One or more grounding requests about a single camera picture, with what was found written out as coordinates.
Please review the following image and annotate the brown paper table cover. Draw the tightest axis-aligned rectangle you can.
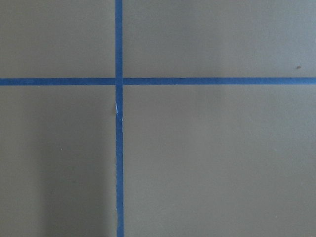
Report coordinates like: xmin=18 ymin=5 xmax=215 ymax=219
xmin=0 ymin=0 xmax=316 ymax=237

